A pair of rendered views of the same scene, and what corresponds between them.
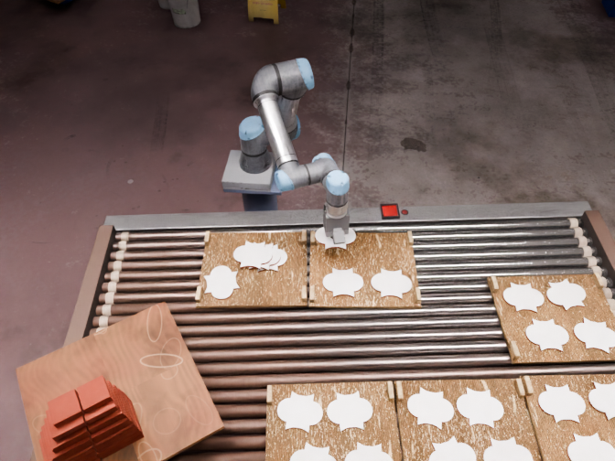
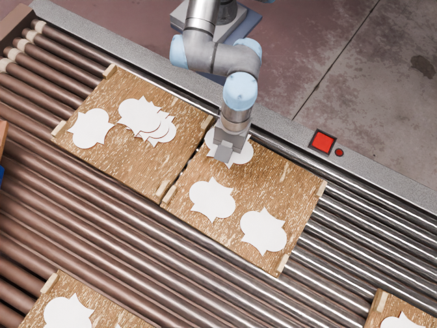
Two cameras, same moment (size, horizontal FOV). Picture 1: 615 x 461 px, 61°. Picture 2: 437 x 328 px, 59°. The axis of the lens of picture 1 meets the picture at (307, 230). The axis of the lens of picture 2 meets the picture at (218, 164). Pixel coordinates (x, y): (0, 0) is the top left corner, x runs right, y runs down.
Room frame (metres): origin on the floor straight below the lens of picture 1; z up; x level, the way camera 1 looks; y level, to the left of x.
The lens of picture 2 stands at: (0.75, -0.26, 2.08)
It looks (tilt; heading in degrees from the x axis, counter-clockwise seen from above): 67 degrees down; 21
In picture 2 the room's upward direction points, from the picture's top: 9 degrees clockwise
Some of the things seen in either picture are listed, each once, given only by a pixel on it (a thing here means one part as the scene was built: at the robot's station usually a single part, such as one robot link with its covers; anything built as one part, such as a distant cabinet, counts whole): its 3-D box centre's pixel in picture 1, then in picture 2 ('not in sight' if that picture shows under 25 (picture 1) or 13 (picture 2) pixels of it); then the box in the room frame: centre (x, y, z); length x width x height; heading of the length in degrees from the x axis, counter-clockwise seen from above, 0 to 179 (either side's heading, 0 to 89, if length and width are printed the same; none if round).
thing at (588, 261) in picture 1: (353, 269); (238, 188); (1.19, -0.18, 0.90); 1.95 x 0.05 x 0.05; 91
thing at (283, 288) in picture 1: (253, 268); (135, 129); (1.18, 0.21, 0.93); 0.41 x 0.35 x 0.02; 89
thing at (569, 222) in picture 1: (350, 230); (264, 140); (1.39, -0.18, 0.90); 1.95 x 0.05 x 0.05; 91
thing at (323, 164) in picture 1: (321, 170); (238, 62); (1.32, -0.06, 1.31); 0.11 x 0.11 x 0.08; 19
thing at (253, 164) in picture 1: (254, 155); (218, 0); (1.79, 0.23, 0.97); 0.15 x 0.15 x 0.10
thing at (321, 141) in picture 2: (389, 211); (322, 142); (1.47, -0.35, 0.92); 0.06 x 0.06 x 0.01; 1
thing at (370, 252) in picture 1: (362, 268); (245, 194); (1.17, -0.21, 0.93); 0.41 x 0.35 x 0.02; 88
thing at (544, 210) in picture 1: (348, 219); (272, 126); (1.46, -0.18, 0.89); 2.08 x 0.09 x 0.06; 91
